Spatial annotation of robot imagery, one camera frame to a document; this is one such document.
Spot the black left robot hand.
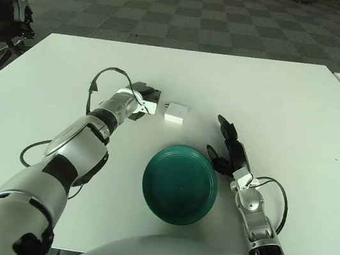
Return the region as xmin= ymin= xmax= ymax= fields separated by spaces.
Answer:
xmin=120 ymin=79 xmax=164 ymax=125

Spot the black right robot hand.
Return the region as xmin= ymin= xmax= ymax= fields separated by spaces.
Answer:
xmin=202 ymin=113 xmax=261 ymax=180

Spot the white wall charger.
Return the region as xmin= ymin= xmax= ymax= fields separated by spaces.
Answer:
xmin=160 ymin=100 xmax=188 ymax=127

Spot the dark green round plate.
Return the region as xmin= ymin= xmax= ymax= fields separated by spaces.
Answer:
xmin=136 ymin=141 xmax=224 ymax=231

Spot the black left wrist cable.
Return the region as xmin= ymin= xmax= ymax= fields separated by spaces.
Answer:
xmin=85 ymin=64 xmax=143 ymax=123

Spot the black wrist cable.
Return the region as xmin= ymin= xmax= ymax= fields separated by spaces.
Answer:
xmin=243 ymin=174 xmax=293 ymax=237
xmin=85 ymin=64 xmax=143 ymax=123

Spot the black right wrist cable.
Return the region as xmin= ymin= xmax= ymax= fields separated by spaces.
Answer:
xmin=243 ymin=174 xmax=293 ymax=237

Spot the black left elbow cable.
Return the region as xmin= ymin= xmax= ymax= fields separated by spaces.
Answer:
xmin=14 ymin=135 xmax=90 ymax=202

